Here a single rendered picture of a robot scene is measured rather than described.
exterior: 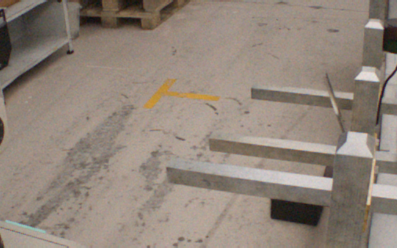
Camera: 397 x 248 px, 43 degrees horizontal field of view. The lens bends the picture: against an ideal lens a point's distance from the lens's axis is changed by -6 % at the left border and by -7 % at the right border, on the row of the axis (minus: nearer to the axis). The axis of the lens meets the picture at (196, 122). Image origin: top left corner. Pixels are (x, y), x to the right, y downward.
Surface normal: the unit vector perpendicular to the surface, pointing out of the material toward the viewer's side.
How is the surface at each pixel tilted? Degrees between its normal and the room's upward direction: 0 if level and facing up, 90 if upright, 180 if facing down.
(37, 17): 90
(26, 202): 0
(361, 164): 90
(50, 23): 90
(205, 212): 0
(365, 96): 90
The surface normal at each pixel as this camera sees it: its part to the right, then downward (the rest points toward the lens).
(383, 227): -0.06, -0.87
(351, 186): -0.33, 0.48
